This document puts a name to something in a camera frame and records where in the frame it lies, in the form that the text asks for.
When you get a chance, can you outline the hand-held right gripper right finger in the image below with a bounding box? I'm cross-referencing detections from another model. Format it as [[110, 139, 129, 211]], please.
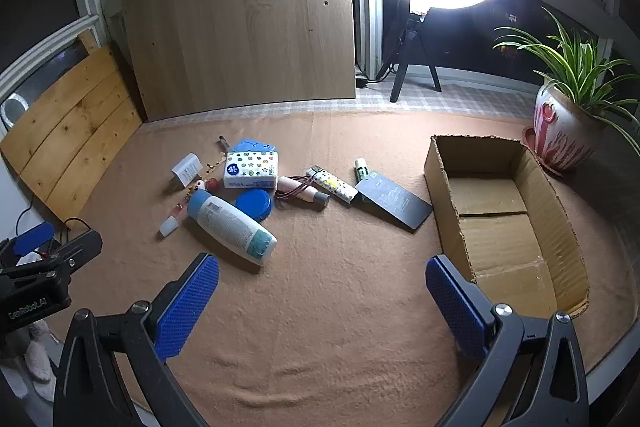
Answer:
[[425, 255, 591, 427]]

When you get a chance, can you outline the patterned white yellow lighter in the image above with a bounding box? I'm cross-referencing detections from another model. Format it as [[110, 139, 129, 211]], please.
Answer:
[[306, 165, 360, 205]]

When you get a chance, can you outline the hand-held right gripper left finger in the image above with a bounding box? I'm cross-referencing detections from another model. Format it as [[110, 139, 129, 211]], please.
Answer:
[[52, 252, 221, 427]]

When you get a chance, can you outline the white red flower pot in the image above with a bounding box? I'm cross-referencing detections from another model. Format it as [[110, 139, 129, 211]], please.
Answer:
[[532, 79, 608, 172]]

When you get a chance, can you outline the green spider plant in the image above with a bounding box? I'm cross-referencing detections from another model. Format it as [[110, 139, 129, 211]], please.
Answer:
[[492, 7, 640, 158]]

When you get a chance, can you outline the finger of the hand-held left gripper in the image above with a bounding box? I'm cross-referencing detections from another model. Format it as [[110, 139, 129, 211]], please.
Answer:
[[0, 222, 55, 266], [0, 230, 104, 281]]

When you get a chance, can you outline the cardboard box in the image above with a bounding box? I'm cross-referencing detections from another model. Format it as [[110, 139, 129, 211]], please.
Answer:
[[424, 134, 591, 320]]

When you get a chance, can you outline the black tripod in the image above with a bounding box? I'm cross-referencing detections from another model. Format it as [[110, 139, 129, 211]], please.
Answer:
[[377, 9, 443, 104]]

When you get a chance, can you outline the blue round lid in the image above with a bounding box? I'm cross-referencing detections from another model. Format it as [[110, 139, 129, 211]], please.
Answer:
[[234, 188, 273, 223]]

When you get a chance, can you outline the white lotion bottle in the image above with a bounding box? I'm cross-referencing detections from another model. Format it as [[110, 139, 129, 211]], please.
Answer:
[[187, 190, 278, 267]]

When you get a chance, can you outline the plaid cloth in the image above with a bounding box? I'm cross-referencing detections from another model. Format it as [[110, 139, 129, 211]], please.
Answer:
[[145, 82, 538, 125]]

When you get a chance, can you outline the large light wood board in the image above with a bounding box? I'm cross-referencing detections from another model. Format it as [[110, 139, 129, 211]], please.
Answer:
[[120, 0, 357, 124]]

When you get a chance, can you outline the blue plastic plate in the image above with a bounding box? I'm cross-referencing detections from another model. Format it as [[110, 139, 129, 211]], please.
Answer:
[[231, 138, 278, 155]]

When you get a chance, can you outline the pine plank board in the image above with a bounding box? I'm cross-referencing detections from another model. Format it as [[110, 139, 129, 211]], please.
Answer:
[[0, 44, 146, 225]]

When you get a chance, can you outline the red white figurine keychain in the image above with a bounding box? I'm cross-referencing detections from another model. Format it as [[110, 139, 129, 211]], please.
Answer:
[[172, 177, 220, 215]]

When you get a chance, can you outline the black power cable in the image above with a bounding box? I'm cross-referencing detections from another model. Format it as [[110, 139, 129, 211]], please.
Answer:
[[15, 197, 91, 258]]

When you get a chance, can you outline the white charger adapter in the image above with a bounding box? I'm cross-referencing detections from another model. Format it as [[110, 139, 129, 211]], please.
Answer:
[[171, 153, 203, 186]]

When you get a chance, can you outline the black card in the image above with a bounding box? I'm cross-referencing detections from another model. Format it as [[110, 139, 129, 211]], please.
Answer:
[[356, 171, 434, 232]]

